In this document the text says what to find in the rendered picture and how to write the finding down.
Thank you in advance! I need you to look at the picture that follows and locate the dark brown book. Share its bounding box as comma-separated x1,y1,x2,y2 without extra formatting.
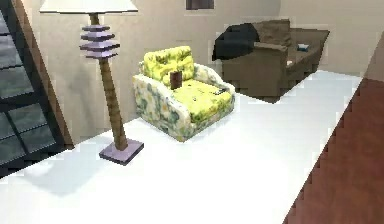
169,70,184,91

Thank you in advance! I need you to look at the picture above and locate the brown sofa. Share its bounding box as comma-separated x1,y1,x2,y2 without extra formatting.
221,18,331,104

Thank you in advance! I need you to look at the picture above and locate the brown sofa cushion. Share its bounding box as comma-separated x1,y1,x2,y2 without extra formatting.
253,18,292,48

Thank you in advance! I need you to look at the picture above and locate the yellow floral armchair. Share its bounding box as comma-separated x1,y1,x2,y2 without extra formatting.
132,45,236,143

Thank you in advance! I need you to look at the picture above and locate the wooden floor lamp purple base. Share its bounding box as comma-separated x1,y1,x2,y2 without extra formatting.
39,0,145,167

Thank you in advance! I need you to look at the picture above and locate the black cloth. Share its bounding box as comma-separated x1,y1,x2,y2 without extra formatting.
211,22,261,62

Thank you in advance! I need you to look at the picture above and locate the dark framed wall picture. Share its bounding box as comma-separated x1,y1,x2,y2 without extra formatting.
185,0,215,11

